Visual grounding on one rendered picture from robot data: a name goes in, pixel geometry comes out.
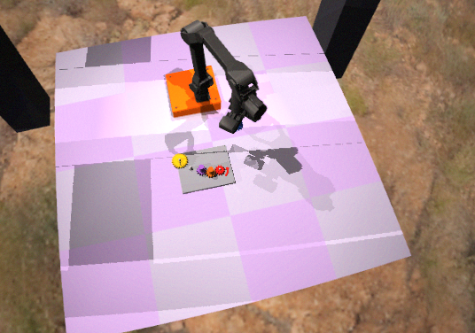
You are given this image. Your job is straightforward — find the red gear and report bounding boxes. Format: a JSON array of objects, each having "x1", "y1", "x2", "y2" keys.
[{"x1": 214, "y1": 166, "x2": 225, "y2": 175}]

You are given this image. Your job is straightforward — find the orange gear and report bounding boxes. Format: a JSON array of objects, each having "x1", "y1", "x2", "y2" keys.
[{"x1": 206, "y1": 167, "x2": 216, "y2": 178}]

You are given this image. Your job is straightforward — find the yellow gear with black stripe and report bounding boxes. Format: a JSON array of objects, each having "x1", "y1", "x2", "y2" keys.
[{"x1": 172, "y1": 153, "x2": 188, "y2": 169}]

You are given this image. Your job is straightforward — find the purple gear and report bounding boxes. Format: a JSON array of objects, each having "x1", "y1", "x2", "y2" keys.
[{"x1": 196, "y1": 165, "x2": 206, "y2": 175}]

